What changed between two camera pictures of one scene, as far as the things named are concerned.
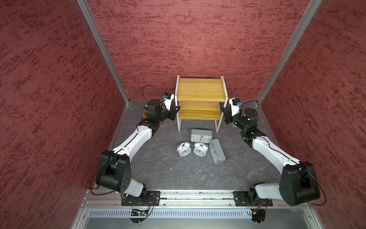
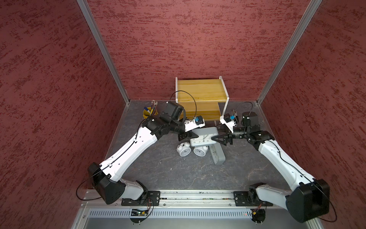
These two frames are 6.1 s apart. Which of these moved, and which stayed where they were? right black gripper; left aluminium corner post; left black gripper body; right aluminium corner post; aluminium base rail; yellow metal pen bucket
Moved: left black gripper body; right black gripper
Stayed: left aluminium corner post; right aluminium corner post; yellow metal pen bucket; aluminium base rail
